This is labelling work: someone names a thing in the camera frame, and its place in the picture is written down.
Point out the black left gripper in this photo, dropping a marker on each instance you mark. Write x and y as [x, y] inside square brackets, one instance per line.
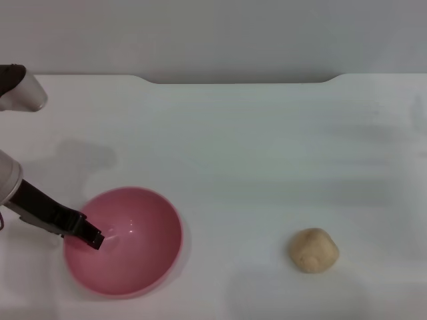
[40, 205]

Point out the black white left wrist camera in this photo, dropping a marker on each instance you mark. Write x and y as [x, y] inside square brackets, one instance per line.
[23, 90]

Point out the pink plastic bowl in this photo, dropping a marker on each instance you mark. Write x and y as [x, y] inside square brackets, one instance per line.
[140, 260]

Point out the beige egg yolk pastry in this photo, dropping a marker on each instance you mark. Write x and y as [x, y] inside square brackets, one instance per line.
[313, 245]

